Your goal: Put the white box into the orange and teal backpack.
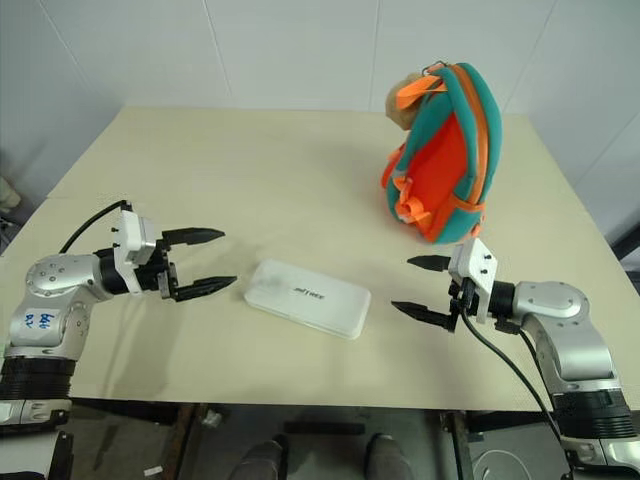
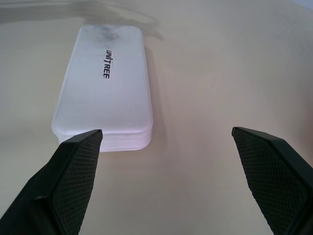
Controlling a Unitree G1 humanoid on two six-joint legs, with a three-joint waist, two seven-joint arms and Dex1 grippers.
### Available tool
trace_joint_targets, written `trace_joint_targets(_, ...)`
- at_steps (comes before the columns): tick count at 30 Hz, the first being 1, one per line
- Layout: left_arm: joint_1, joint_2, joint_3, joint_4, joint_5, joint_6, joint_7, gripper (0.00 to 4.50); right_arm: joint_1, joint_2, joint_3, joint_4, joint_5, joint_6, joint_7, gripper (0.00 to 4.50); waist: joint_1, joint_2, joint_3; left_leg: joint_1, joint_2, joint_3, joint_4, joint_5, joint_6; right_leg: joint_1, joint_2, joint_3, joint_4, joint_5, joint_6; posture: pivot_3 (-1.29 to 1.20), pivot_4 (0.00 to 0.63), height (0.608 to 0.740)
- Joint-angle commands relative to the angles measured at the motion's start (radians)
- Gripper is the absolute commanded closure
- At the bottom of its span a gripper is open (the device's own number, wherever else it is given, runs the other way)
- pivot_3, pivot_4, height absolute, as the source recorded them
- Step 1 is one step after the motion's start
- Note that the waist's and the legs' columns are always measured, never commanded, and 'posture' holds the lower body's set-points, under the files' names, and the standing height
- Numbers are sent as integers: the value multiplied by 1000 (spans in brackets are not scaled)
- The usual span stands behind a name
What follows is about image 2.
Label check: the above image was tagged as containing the white translucent plastic box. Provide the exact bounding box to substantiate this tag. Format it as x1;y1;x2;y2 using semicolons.
50;24;155;153

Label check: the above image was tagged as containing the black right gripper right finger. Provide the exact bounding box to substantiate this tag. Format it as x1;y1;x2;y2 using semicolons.
231;126;313;235

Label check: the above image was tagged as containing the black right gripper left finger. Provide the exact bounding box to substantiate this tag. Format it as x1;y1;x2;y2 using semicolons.
0;129;104;235

